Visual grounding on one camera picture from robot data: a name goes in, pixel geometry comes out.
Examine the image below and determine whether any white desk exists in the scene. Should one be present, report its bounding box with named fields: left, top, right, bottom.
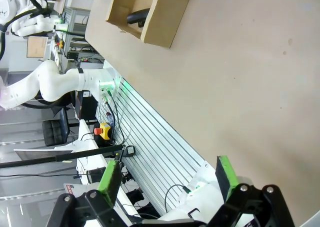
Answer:
left=74, top=118, right=141, bottom=218

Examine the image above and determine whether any long black boom pole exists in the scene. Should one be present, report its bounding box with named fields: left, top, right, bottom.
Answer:
left=0, top=144, right=126, bottom=170

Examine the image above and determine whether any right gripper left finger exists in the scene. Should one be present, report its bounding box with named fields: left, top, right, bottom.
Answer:
left=46, top=159, right=131, bottom=227

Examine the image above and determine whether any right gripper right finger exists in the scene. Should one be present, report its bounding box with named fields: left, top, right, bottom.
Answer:
left=206, top=155, right=296, bottom=227

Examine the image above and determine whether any yellow emergency stop box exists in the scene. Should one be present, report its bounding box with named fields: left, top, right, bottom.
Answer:
left=93, top=122, right=112, bottom=140

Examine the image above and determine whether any aluminium slotted base plate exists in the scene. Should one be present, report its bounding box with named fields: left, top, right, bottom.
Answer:
left=96, top=78, right=216, bottom=218

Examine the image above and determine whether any black power adapter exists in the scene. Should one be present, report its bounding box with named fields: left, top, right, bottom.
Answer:
left=124, top=145, right=137, bottom=158

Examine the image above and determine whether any aluminium frame rack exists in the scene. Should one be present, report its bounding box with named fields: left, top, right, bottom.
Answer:
left=62, top=6, right=106, bottom=63

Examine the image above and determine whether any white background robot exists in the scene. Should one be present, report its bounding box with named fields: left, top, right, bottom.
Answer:
left=0, top=0, right=68, bottom=38

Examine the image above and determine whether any black arm base cable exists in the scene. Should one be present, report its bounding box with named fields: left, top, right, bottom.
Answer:
left=164, top=183, right=191, bottom=213
left=106, top=88, right=132, bottom=148

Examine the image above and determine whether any brown cardboard sheet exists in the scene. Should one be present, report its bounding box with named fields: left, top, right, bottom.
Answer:
left=26, top=36, right=49, bottom=59

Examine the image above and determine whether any brown cardboard box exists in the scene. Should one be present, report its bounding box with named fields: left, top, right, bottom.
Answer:
left=104, top=0, right=196, bottom=49

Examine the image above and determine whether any black stapler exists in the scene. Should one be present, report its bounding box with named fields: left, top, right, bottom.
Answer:
left=126, top=8, right=151, bottom=28

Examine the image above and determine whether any red and white box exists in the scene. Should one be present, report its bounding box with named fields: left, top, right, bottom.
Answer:
left=63, top=182, right=85, bottom=196

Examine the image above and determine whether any black office chair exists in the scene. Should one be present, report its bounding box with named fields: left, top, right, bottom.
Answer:
left=41, top=106, right=77, bottom=148

